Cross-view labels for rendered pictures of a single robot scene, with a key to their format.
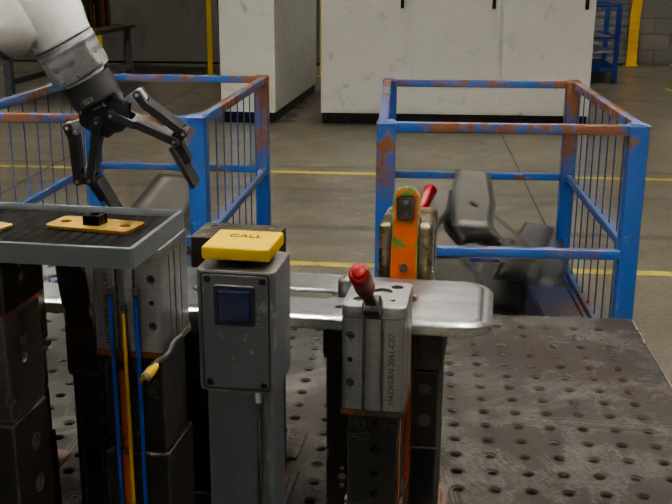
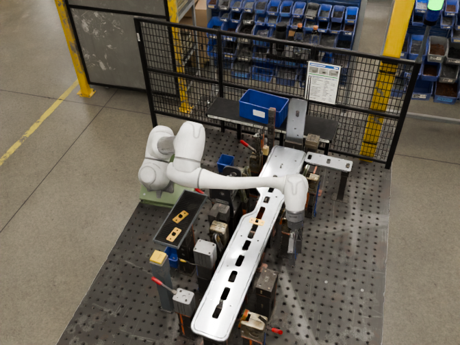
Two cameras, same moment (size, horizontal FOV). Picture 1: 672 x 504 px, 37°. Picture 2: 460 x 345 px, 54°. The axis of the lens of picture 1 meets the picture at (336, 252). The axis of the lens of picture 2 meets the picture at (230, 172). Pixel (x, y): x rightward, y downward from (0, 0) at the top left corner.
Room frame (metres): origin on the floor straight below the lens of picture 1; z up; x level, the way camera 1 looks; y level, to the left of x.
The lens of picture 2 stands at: (1.48, -1.11, 2.95)
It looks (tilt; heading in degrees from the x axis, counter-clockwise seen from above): 44 degrees down; 103
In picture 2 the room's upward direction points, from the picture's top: 2 degrees counter-clockwise
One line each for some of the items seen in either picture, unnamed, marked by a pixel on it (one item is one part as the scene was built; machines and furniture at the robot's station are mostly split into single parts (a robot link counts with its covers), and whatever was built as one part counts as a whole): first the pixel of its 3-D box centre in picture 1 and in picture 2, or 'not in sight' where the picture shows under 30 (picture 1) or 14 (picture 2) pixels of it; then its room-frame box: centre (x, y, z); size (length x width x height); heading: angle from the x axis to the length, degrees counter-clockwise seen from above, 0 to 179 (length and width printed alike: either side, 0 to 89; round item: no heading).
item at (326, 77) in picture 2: not in sight; (322, 82); (1.51, 1.50, 1.30); 0.23 x 0.02 x 0.31; 171
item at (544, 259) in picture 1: (487, 227); not in sight; (3.50, -0.55, 0.47); 1.20 x 0.80 x 0.95; 177
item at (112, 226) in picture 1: (95, 220); (173, 233); (0.88, 0.22, 1.17); 0.08 x 0.04 x 0.01; 73
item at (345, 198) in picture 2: not in sight; (343, 183); (1.73, 1.06, 0.84); 0.11 x 0.06 x 0.29; 171
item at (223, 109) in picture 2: not in sight; (270, 118); (1.20, 1.43, 1.01); 0.90 x 0.22 x 0.03; 171
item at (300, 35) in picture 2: not in sight; (298, 38); (1.33, 1.62, 1.53); 0.06 x 0.06 x 0.20
